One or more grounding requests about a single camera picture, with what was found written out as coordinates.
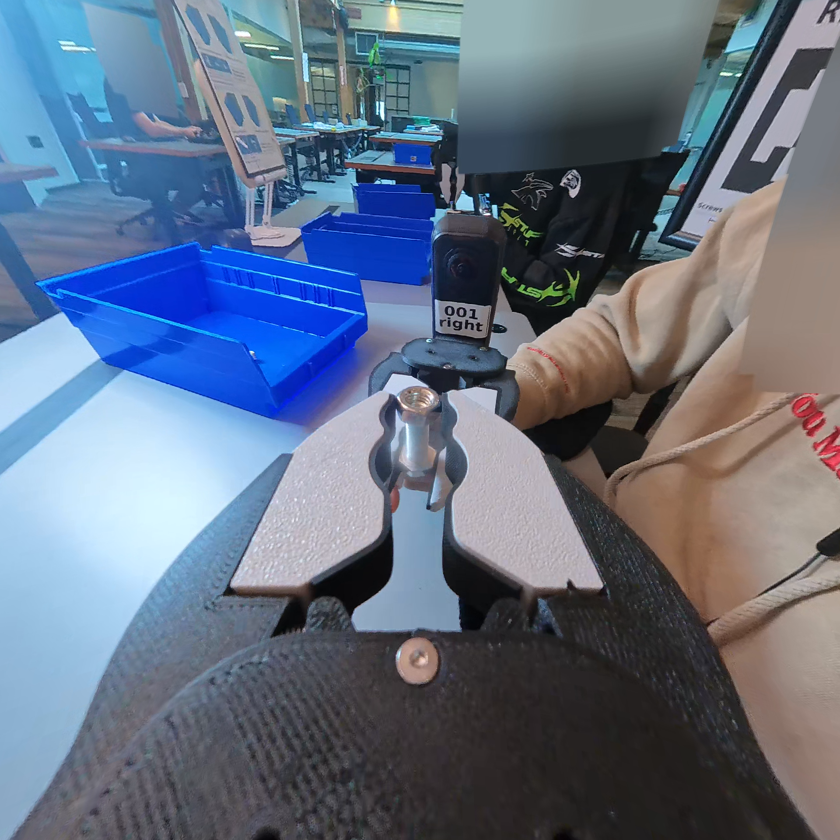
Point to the row of wooden desks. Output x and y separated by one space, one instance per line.
302 134

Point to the cardboard instruction board stand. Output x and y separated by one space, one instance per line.
229 85

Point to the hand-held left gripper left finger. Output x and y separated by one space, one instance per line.
315 505

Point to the blue plastic bin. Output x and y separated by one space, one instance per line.
413 154
164 354
394 200
367 256

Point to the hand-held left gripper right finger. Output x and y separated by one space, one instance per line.
518 512

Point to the person's right hand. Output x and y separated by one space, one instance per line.
395 502

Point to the thick silver hex bolt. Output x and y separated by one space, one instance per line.
417 446

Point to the person's right forearm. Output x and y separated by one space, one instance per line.
623 328

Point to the framed marker poster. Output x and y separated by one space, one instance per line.
754 79

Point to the wooden desk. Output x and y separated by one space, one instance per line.
164 148
26 172
374 161

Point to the silver hex nut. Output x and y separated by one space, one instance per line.
420 415

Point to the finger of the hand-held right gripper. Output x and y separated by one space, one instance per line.
403 382
482 397

